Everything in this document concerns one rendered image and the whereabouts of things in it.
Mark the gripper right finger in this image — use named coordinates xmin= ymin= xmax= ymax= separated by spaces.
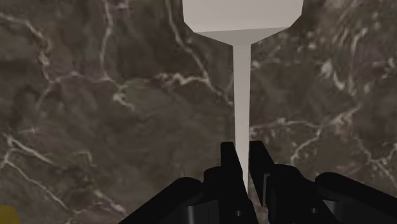
xmin=248 ymin=140 xmax=397 ymax=224

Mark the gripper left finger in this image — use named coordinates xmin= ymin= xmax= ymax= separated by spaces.
xmin=118 ymin=141 xmax=259 ymax=224

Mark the white spatula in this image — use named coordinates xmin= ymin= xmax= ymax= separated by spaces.
xmin=181 ymin=0 xmax=304 ymax=195

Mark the yellow object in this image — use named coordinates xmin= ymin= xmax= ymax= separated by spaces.
xmin=0 ymin=204 xmax=21 ymax=224

